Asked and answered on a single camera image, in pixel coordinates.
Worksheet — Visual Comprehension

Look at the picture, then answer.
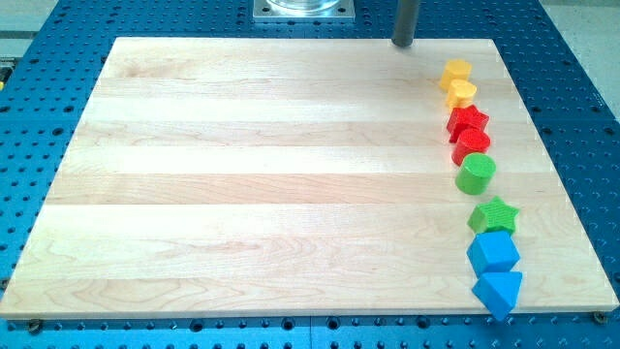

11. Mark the light wooden board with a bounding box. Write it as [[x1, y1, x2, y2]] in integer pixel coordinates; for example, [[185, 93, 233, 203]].
[[1, 37, 618, 319]]

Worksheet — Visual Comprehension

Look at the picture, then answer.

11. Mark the red star block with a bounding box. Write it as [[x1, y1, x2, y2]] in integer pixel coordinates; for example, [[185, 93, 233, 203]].
[[447, 105, 489, 143]]

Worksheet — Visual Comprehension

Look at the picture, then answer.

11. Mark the red cylinder block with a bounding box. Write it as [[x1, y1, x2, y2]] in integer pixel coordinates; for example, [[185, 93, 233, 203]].
[[451, 128, 491, 166]]

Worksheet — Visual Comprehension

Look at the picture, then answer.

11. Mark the green cylinder block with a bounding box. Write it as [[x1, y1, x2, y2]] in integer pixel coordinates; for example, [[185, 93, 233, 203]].
[[455, 152, 496, 195]]

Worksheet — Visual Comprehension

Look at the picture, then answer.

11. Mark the yellow round block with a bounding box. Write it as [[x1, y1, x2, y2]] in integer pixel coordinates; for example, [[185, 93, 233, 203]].
[[446, 79, 478, 110]]

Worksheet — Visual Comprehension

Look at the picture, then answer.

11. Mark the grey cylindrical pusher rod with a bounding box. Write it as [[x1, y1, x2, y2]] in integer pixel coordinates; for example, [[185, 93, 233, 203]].
[[391, 0, 420, 48]]

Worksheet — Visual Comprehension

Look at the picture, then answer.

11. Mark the yellow hexagonal block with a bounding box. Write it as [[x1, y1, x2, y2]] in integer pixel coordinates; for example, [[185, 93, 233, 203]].
[[439, 59, 473, 91]]

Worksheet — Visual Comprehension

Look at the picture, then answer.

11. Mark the green star block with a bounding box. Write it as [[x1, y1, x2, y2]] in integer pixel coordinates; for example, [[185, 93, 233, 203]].
[[467, 197, 520, 235]]

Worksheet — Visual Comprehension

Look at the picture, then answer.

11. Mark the blue cube block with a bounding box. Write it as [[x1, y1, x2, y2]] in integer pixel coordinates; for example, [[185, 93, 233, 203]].
[[466, 231, 520, 277]]

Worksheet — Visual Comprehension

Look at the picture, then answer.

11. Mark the blue triangular prism block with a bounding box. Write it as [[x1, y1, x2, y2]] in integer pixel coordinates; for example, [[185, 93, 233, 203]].
[[472, 271, 523, 321]]

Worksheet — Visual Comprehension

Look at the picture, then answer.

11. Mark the blue perforated metal table plate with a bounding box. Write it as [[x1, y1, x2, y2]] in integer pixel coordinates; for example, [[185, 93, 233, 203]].
[[1, 1, 619, 348]]

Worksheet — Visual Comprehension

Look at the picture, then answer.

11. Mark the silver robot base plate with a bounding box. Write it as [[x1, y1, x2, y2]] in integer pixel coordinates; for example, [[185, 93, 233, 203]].
[[251, 0, 356, 22]]

